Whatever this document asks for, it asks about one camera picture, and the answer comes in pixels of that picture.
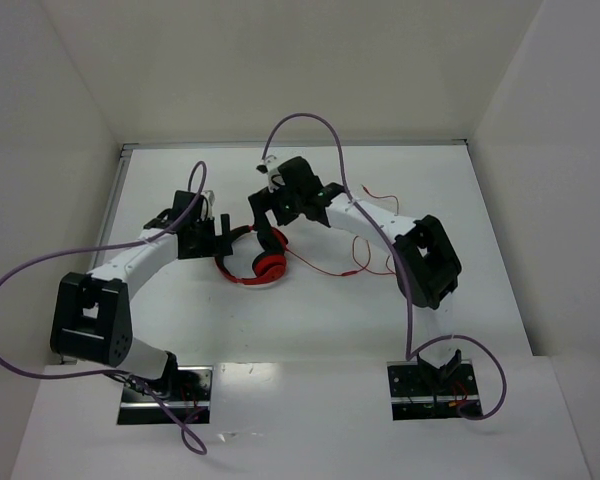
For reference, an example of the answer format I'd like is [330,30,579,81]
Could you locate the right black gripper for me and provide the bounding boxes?
[249,179,304,235]

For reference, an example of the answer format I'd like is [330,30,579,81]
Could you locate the red black headphones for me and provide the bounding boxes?
[214,227,288,286]

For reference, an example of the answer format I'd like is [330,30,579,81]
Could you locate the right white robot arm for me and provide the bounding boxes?
[248,156,462,395]

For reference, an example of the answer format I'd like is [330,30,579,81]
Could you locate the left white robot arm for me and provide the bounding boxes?
[50,190,232,399]

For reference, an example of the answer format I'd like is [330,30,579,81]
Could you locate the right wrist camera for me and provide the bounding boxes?
[256,154,284,191]

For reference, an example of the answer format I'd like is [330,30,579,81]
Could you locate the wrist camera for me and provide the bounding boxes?
[200,190,215,220]
[256,154,284,191]

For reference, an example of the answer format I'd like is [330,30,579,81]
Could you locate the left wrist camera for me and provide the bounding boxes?
[200,190,215,220]

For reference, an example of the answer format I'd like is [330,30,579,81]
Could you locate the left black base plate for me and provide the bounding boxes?
[117,366,213,426]

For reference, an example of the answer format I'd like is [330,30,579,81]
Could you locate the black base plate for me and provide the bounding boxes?
[117,366,213,426]
[387,360,483,421]

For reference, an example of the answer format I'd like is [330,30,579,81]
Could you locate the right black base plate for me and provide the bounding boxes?
[387,360,483,421]

